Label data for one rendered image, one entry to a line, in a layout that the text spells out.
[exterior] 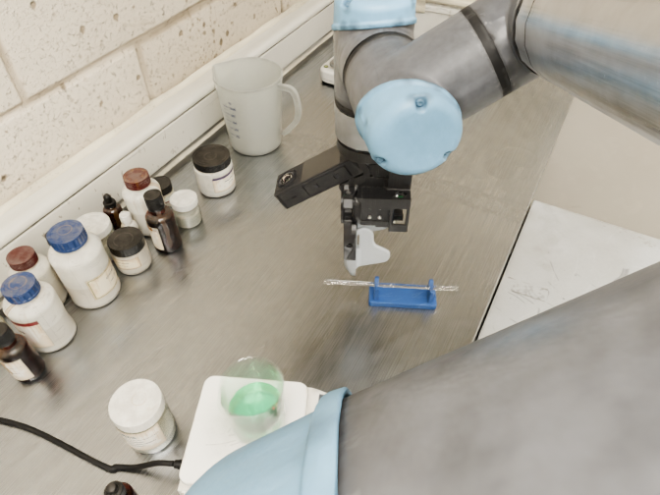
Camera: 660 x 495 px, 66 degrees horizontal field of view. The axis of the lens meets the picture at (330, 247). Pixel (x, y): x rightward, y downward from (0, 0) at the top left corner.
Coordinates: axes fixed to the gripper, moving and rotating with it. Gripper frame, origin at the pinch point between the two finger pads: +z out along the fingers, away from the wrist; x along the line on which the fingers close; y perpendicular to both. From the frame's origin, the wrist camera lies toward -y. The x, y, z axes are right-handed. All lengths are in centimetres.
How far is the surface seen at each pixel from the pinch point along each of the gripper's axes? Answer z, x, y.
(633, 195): 60, 86, 90
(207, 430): 0.0, -25.7, -13.9
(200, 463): 0.0, -29.1, -13.8
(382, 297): 8.2, -0.5, 5.1
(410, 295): 8.3, 0.1, 9.2
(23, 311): -0.8, -12.1, -40.7
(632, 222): 71, 84, 93
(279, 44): 1, 65, -19
